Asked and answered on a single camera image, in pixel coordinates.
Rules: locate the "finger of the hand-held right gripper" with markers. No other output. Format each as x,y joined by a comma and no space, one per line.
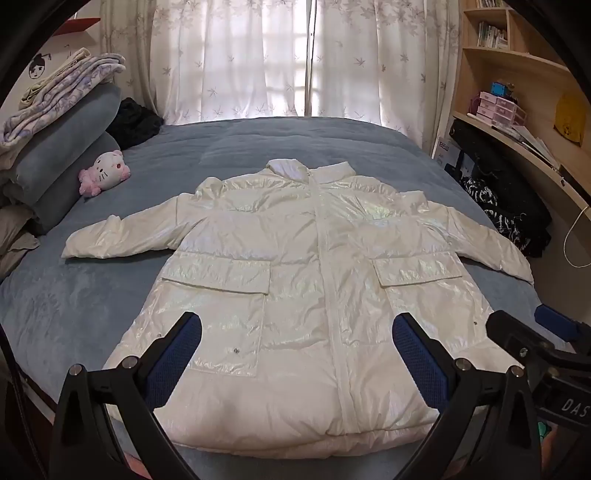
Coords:
512,332
554,318

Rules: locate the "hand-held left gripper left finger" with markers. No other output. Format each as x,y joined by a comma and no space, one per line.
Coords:
178,350

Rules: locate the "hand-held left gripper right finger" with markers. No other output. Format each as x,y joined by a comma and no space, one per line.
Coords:
418,360

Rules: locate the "white shiny puffer jacket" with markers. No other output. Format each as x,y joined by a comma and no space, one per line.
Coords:
295,277

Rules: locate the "white teal floral cloth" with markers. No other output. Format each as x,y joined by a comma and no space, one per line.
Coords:
545,434

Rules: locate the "pink fuzzy cloth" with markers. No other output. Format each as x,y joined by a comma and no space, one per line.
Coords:
556,461

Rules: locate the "black white patterned cloth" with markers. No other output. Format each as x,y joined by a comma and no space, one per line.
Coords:
480,194

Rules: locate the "black bag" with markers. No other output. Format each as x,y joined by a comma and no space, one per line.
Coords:
503,166

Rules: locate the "stack of papers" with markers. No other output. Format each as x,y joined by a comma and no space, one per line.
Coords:
535,143

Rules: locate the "white printed box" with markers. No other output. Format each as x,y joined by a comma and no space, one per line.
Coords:
445,154

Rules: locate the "pink white cat plush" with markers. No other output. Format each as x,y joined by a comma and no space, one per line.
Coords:
106,170

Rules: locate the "beige pillow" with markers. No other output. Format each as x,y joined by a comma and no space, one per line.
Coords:
14,240

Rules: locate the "blue bed blanket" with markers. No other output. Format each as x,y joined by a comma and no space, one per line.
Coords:
184,152

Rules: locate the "yellow cloth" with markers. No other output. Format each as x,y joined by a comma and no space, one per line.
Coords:
570,120

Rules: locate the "pink drawer organizer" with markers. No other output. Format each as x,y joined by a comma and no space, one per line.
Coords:
494,108

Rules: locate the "black clothing heap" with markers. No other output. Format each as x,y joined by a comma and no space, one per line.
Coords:
136,122

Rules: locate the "blue toy box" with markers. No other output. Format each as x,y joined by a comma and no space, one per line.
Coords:
498,89

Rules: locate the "stack of grey pillows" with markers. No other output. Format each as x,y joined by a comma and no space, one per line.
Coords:
69,138

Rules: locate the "wooden bookshelf desk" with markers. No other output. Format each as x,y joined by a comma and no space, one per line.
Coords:
521,69

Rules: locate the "purple floral quilt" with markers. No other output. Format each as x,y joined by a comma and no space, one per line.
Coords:
60,87

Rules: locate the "row of books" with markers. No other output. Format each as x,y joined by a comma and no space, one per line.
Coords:
491,36

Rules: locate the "cream folded cloth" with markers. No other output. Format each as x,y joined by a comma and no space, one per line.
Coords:
55,74

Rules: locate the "face wall sticker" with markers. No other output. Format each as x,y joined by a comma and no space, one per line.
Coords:
37,69

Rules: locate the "red wall shelf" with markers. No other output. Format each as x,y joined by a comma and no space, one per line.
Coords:
90,23

